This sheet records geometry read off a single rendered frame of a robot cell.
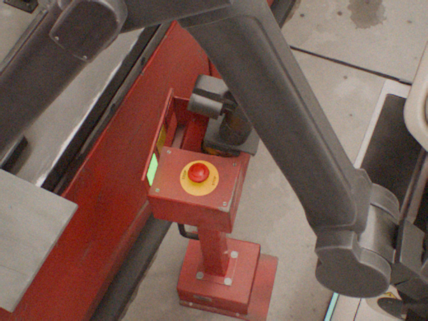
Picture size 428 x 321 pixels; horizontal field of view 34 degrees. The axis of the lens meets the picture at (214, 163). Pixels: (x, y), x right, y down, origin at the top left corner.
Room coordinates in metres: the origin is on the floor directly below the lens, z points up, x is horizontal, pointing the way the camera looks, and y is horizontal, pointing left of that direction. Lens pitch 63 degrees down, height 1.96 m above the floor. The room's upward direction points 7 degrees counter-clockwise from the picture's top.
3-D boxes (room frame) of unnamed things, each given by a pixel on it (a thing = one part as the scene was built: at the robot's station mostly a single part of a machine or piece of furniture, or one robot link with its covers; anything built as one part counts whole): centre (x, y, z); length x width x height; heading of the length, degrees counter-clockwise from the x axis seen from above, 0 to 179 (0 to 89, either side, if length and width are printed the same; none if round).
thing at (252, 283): (0.61, 0.00, 0.06); 0.25 x 0.20 x 0.12; 71
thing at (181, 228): (0.63, 0.08, 0.40); 0.06 x 0.02 x 0.18; 71
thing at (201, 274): (0.62, 0.03, 0.13); 0.10 x 0.10 x 0.01; 71
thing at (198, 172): (0.57, 0.03, 0.79); 0.04 x 0.04 x 0.04
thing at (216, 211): (0.62, 0.03, 0.75); 0.20 x 0.16 x 0.18; 161
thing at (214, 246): (0.62, 0.03, 0.39); 0.05 x 0.05 x 0.54; 71
